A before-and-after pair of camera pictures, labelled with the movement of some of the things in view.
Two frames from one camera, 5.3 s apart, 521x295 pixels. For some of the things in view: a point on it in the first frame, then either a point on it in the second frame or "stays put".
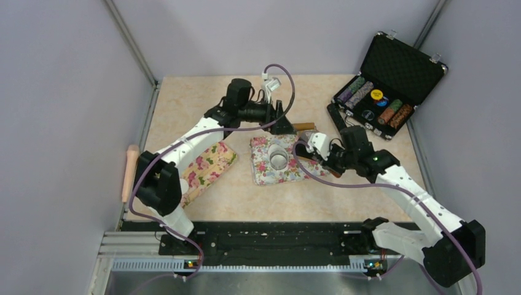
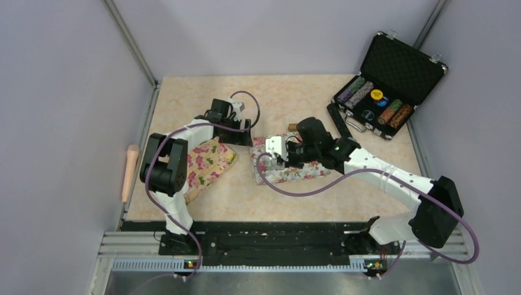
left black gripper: (271, 114) to (239, 138)
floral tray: (273, 160) stays put
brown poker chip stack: (401, 115) stays put
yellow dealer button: (376, 94) stays put
